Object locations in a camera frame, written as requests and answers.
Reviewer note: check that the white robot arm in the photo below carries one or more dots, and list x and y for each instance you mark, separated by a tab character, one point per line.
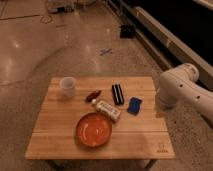
179	83

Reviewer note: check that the orange ceramic bowl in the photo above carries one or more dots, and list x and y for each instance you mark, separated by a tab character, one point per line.
93	130

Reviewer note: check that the black white-striped eraser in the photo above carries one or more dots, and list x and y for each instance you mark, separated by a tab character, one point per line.
117	94

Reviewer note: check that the small red bottle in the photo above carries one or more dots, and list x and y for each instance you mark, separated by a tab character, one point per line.
93	95

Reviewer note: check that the blue sponge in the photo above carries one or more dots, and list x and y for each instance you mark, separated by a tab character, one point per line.
134	106

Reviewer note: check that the translucent plastic cup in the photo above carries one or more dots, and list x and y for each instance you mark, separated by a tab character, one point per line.
67	85

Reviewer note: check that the wooden folding table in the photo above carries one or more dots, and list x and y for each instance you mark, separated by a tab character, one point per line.
74	129

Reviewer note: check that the black box on floor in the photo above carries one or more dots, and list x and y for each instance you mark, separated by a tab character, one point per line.
127	31

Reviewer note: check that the white device on floor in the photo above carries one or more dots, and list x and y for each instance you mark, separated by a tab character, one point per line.
55	6

